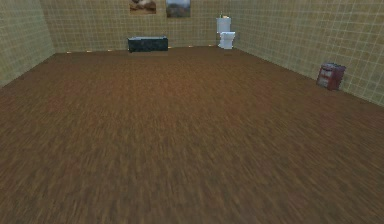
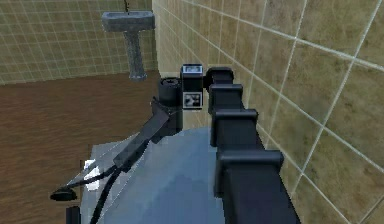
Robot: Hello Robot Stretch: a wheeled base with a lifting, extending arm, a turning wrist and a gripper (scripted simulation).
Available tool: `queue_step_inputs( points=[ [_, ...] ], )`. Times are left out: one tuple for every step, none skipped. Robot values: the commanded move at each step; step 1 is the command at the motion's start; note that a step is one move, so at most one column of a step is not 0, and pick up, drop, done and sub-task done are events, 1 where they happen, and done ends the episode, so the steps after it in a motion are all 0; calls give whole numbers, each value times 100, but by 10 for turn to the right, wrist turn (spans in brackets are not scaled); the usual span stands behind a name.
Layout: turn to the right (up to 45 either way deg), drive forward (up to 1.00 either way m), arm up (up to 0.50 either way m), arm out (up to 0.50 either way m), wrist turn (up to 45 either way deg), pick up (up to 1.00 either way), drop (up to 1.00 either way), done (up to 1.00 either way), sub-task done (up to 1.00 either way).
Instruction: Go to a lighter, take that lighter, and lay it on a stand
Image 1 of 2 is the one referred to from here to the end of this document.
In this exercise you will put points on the grey framed wall picture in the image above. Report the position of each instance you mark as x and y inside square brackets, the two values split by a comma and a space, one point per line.
[178, 8]

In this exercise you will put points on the dark red small cabinet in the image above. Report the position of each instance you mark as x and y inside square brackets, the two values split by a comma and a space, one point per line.
[330, 76]

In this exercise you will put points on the brown framed wall picture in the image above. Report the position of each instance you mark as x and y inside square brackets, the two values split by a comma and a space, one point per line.
[142, 6]

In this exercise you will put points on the white toilet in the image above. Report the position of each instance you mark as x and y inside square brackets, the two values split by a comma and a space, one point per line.
[226, 33]

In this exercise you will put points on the dark green low bench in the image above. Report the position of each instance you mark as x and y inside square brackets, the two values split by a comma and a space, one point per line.
[147, 44]

